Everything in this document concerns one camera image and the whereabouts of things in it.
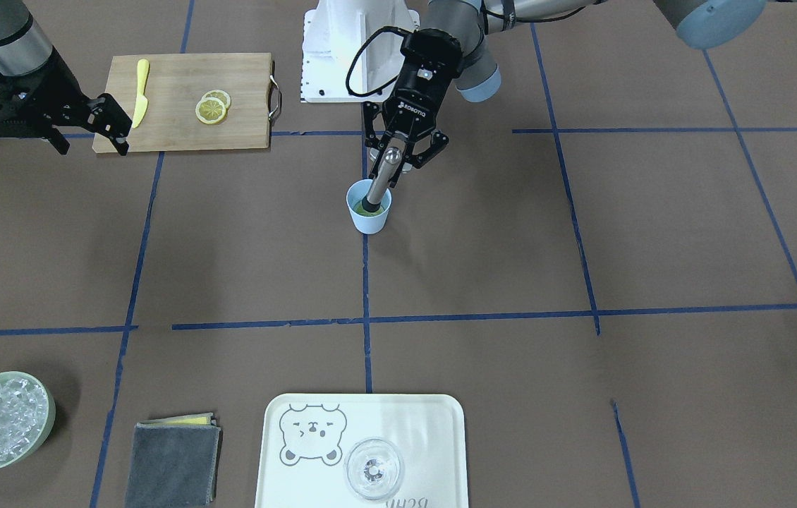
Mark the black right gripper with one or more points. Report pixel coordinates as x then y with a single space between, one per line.
60 80

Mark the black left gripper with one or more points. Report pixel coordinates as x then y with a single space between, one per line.
421 83

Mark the steel muddler black cap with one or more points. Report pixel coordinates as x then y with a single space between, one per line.
389 160

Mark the yellow lemon slice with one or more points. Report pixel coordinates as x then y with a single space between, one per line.
367 209

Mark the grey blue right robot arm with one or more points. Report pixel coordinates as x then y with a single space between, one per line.
24 46

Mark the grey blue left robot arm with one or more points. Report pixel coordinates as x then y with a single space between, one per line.
475 24

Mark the light blue plastic cup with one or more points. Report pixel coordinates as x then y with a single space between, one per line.
364 221

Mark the yellow plastic knife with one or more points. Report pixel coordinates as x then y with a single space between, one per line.
141 101

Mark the wooden cutting board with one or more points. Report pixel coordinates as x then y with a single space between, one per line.
175 84

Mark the green bowl of ice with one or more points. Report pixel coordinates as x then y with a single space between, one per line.
27 415

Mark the white bear tray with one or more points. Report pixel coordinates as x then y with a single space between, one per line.
306 439

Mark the clear wine glass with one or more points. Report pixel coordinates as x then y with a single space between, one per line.
374 469

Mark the folded grey cloth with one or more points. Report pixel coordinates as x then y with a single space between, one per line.
173 462

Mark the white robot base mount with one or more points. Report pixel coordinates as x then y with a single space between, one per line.
336 68

